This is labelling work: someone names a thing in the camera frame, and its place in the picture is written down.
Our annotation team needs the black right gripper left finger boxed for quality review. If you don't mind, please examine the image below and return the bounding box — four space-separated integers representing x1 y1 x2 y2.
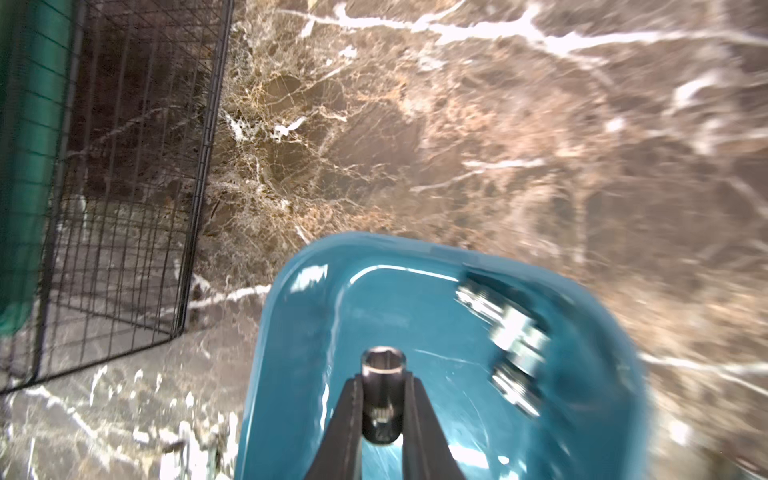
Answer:
304 375 364 480

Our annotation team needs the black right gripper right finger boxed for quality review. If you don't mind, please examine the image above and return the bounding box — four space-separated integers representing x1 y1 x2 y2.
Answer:
402 372 465 480

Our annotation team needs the teal plastic storage box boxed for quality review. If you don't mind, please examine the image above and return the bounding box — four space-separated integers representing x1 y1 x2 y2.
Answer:
236 232 651 479

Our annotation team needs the chrome socket four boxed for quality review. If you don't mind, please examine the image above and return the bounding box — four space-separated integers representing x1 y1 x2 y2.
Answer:
361 346 407 445

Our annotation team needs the chrome socket nine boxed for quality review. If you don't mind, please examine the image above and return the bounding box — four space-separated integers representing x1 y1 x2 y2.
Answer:
491 363 541 418

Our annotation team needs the chrome socket six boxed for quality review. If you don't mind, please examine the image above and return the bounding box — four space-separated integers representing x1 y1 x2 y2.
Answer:
489 306 550 377

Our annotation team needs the chrome socket five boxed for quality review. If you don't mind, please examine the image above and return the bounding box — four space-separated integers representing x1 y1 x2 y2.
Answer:
455 281 506 324

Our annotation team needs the green fabric bag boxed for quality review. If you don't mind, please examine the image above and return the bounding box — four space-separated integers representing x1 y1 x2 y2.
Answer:
1 1 74 336

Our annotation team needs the black wire mesh rack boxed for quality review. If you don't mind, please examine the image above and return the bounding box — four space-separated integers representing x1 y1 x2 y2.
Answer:
1 1 234 394

